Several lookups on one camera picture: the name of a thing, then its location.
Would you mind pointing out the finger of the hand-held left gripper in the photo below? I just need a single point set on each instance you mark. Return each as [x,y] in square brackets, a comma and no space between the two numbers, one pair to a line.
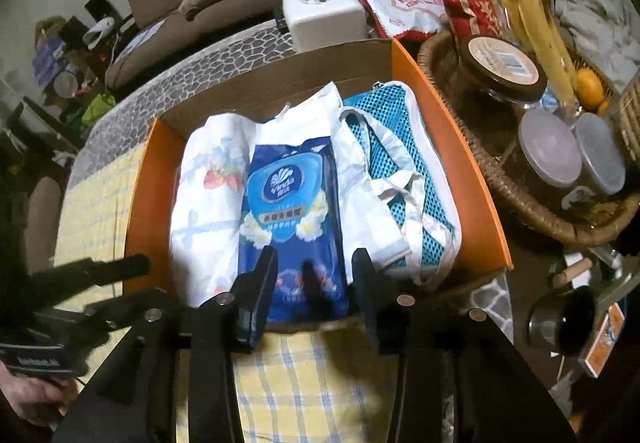
[90,273]
[130,308]

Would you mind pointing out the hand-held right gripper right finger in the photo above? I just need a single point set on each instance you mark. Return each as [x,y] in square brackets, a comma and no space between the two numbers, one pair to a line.
[367,293]

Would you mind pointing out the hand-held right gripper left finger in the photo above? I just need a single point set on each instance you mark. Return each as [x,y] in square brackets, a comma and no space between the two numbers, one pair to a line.
[255,303]

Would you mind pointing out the blue mesh bag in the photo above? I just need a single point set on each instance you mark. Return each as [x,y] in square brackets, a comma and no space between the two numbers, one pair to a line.
[425,228]

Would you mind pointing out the blue wet wipes packet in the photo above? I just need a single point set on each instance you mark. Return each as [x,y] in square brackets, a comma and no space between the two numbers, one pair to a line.
[290,203]

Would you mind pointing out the orange cardboard box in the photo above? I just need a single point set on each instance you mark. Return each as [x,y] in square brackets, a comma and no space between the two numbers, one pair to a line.
[480,203]

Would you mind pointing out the person's left hand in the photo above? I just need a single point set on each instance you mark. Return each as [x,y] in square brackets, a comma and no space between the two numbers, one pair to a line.
[30,398]

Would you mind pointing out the yellow checked tablecloth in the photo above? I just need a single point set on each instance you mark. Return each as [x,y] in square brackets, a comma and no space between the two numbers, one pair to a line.
[300,373]

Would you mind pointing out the wicker basket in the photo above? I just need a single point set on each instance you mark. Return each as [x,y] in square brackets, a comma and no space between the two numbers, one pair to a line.
[500,183]

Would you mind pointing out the black round cup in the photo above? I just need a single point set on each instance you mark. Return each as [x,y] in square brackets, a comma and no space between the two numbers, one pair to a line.
[562,323]

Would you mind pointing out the grey stone pattern mat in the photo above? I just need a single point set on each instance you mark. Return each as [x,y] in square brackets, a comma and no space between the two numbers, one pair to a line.
[200,68]

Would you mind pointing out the round container grey lid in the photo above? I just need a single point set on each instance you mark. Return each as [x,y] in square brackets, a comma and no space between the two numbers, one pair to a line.
[547,145]
[600,153]

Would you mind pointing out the orange card box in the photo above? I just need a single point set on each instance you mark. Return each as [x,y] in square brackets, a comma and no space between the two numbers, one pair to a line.
[605,340]

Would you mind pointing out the brown sofa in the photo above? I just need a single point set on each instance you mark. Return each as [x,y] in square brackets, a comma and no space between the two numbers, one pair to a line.
[165,28]

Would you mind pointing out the glass jar brown lid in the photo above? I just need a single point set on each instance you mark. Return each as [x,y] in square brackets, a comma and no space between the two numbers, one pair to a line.
[500,63]

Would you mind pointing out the white tissue box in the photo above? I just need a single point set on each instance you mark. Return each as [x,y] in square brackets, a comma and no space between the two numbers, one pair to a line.
[325,18]

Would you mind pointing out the red and white bag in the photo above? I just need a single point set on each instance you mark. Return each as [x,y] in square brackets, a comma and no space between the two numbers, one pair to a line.
[405,3]

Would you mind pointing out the orange fruit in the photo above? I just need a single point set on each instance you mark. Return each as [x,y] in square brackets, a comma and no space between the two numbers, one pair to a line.
[590,88]

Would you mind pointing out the bunch of bananas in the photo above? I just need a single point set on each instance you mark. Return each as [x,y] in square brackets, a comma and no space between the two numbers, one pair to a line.
[540,33]

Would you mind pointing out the white crumpled cloth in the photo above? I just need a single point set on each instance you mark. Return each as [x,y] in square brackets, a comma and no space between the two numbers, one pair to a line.
[600,13]

